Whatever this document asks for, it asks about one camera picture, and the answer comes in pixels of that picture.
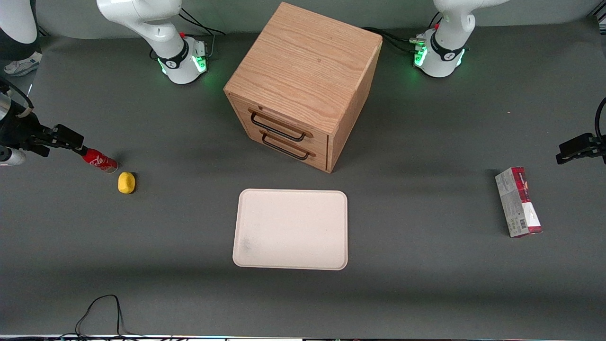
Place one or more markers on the yellow lemon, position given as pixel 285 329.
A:
pixel 126 183

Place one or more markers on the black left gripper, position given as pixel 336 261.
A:
pixel 597 145

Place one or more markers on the dark trouser leg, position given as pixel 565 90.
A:
pixel 16 49

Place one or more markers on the red and grey carton box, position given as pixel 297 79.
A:
pixel 518 203

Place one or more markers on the white sneaker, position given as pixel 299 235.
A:
pixel 21 66

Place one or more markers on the wooden drawer cabinet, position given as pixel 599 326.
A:
pixel 303 71

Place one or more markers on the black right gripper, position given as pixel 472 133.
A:
pixel 20 130

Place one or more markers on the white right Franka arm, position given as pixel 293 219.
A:
pixel 161 33

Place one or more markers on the beige plastic tray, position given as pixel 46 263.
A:
pixel 290 229

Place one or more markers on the red coke bottle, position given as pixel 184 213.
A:
pixel 100 161

